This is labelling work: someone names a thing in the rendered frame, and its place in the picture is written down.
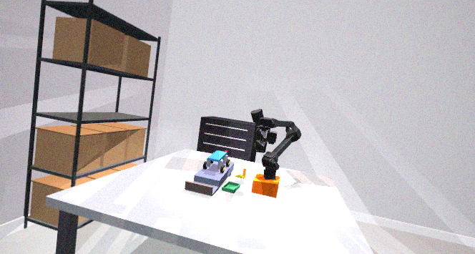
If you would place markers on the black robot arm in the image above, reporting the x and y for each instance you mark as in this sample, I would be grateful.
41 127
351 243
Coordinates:
270 159

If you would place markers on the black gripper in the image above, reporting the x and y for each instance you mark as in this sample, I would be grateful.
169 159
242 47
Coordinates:
262 133

